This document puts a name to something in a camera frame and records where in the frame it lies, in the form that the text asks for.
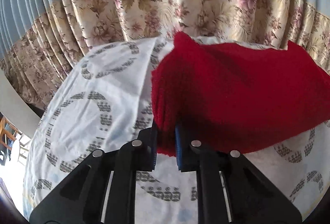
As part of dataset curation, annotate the red knitted sweater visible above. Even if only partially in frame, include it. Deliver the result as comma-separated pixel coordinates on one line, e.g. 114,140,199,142
152,32,329,156

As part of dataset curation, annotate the white patterned bed sheet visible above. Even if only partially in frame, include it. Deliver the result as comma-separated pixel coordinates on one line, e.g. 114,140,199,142
23,37,329,223

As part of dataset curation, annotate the wooden chair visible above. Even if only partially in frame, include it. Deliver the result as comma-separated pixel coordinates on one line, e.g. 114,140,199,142
1,116,23,165

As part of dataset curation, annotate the white furniture panel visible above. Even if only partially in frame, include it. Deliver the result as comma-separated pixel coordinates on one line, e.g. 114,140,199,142
0,70,40,139

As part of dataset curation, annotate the floral and blue curtain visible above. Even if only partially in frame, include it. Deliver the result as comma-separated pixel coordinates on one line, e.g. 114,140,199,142
1,0,329,109

